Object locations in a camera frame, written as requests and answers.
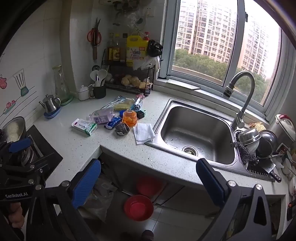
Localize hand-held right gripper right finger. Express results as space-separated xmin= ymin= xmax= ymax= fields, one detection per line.
xmin=195 ymin=158 xmax=273 ymax=241

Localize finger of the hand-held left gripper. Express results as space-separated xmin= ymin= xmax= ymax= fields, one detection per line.
xmin=0 ymin=137 xmax=32 ymax=161
xmin=22 ymin=153 xmax=55 ymax=176

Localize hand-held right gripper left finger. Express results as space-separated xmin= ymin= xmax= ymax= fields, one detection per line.
xmin=26 ymin=159 xmax=102 ymax=241

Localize white and green medicine box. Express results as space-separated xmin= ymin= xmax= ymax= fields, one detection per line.
xmin=72 ymin=118 xmax=98 ymax=137

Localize red plastic bin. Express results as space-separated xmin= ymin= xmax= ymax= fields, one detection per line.
xmin=124 ymin=195 xmax=154 ymax=222

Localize blue plastic wrapper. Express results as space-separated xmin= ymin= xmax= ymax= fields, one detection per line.
xmin=104 ymin=117 xmax=122 ymax=129

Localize clear bottle with purple label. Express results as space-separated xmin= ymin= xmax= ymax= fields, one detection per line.
xmin=88 ymin=109 xmax=116 ymax=125

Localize white paper towel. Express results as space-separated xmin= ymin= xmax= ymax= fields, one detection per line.
xmin=133 ymin=123 xmax=156 ymax=145

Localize orange faceted plastic jar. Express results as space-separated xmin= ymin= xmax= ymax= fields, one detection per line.
xmin=122 ymin=110 xmax=138 ymax=128

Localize person's left hand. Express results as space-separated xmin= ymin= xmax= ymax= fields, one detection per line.
xmin=9 ymin=203 xmax=25 ymax=230

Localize black gas stove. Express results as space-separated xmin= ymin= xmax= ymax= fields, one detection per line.
xmin=22 ymin=125 xmax=63 ymax=183

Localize steel wok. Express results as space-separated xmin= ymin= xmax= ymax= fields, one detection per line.
xmin=1 ymin=116 xmax=27 ymax=143

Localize crumpled plastic bag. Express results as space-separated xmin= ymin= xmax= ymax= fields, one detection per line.
xmin=82 ymin=174 xmax=117 ymax=219

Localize steel cabinet door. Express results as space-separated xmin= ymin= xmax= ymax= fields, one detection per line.
xmin=118 ymin=162 xmax=223 ymax=219

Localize blue saucer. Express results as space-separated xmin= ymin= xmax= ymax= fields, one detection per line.
xmin=44 ymin=106 xmax=62 ymax=119

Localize steel wool scrubber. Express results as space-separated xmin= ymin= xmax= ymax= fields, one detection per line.
xmin=232 ymin=141 xmax=258 ymax=166

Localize steel teapot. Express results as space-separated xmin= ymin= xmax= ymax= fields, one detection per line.
xmin=39 ymin=94 xmax=62 ymax=113

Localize stainless steel sink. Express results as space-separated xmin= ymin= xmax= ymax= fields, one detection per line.
xmin=146 ymin=98 xmax=282 ymax=182

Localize steel bowl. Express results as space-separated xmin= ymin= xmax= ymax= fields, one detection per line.
xmin=238 ymin=128 xmax=262 ymax=146

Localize dark steel pot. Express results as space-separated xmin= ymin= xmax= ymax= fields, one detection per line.
xmin=255 ymin=130 xmax=278 ymax=157

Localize glass carafe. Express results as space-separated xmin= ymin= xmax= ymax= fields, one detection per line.
xmin=52 ymin=65 xmax=74 ymax=106

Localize yellow cloth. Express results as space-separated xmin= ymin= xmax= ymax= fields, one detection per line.
xmin=248 ymin=122 xmax=266 ymax=131

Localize steel faucet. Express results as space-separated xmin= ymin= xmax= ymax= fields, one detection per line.
xmin=222 ymin=71 xmax=255 ymax=130

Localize white ceramic pot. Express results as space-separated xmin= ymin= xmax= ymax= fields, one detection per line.
xmin=77 ymin=85 xmax=90 ymax=101

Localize white plate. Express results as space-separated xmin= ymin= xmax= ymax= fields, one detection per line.
xmin=281 ymin=151 xmax=296 ymax=181

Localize yellow scrub brush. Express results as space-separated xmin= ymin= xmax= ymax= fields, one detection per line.
xmin=113 ymin=102 xmax=134 ymax=112

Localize clear toothbrush pack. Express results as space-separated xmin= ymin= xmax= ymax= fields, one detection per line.
xmin=100 ymin=95 xmax=126 ymax=111

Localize black utensil mug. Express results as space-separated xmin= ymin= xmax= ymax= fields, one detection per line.
xmin=88 ymin=83 xmax=107 ymax=99

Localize white rice cooker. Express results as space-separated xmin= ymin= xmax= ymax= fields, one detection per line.
xmin=269 ymin=114 xmax=296 ymax=149

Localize pink and blue packaged brush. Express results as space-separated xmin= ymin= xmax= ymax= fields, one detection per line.
xmin=133 ymin=93 xmax=146 ymax=111

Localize white soup spoon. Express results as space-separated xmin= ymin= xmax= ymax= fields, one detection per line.
xmin=90 ymin=70 xmax=99 ymax=86

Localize white rice paddle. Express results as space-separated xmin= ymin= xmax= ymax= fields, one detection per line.
xmin=97 ymin=69 xmax=108 ymax=86

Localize amber oil bottle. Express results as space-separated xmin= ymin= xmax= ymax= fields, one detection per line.
xmin=107 ymin=33 xmax=115 ymax=62
xmin=113 ymin=34 xmax=123 ymax=62

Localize white plastic bag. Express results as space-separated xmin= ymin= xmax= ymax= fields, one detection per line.
xmin=133 ymin=56 xmax=161 ymax=72

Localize yellow detergent jug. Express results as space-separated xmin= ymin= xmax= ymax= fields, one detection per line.
xmin=126 ymin=34 xmax=149 ymax=67

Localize black plastic bag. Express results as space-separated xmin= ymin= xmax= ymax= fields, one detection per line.
xmin=147 ymin=39 xmax=164 ymax=58

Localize cleaver with black handle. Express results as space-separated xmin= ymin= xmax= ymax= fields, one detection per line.
xmin=248 ymin=153 xmax=282 ymax=182

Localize kitchen wall sticker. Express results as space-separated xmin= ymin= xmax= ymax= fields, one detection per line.
xmin=0 ymin=68 xmax=36 ymax=116

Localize black wire rack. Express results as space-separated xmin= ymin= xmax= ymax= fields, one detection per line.
xmin=101 ymin=47 xmax=156 ymax=94

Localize red handled scissors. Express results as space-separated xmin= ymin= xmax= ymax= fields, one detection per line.
xmin=87 ymin=18 xmax=102 ymax=46

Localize sliding window frame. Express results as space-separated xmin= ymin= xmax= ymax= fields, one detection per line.
xmin=158 ymin=0 xmax=296 ymax=123

